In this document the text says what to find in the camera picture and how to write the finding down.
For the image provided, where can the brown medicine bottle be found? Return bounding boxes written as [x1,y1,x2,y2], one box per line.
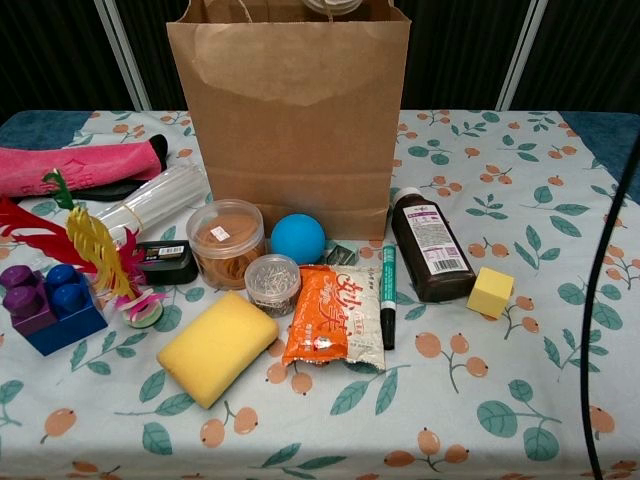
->
[389,187,477,304]

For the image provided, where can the brown paper bag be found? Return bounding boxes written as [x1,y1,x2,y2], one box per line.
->
[166,0,412,241]

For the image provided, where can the black partition screen panel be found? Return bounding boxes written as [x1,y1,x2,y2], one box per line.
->
[392,0,536,112]
[0,0,139,115]
[507,0,640,114]
[107,0,194,112]

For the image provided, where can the white paper cup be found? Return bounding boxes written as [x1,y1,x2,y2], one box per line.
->
[304,0,362,12]

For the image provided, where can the pink folded towel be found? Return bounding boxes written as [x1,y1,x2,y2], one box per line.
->
[0,140,161,197]

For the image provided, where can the purple toy building block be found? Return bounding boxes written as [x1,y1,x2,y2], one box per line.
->
[0,264,56,341]

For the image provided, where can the small jar of paper clips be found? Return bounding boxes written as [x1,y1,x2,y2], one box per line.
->
[243,253,302,319]

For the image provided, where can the small black box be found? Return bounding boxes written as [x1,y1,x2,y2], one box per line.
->
[135,239,200,287]

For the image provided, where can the blue toy building block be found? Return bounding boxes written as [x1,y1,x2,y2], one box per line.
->
[22,263,110,357]

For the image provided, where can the green marker pen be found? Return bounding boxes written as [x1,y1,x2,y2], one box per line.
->
[379,243,398,351]

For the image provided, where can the yellow foam cube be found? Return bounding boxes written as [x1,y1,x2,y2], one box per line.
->
[466,266,516,317]

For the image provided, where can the blue ball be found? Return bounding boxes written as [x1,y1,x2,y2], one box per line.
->
[271,213,327,265]

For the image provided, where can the clear jar of rubber bands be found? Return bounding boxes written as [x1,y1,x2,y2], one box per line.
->
[185,198,267,291]

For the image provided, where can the floral print tablecloth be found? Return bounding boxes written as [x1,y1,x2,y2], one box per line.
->
[0,108,640,480]

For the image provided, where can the yellow sponge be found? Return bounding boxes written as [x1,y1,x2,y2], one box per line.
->
[156,291,280,410]

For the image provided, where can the orange pickle packet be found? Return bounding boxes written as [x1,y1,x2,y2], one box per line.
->
[281,263,387,374]

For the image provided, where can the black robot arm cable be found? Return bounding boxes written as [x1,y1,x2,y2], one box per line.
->
[585,149,640,480]

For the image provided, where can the bundle of clear straws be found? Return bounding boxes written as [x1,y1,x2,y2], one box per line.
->
[92,162,209,236]

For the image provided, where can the colourful feather shuttlecock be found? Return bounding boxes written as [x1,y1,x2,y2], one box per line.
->
[0,168,169,330]

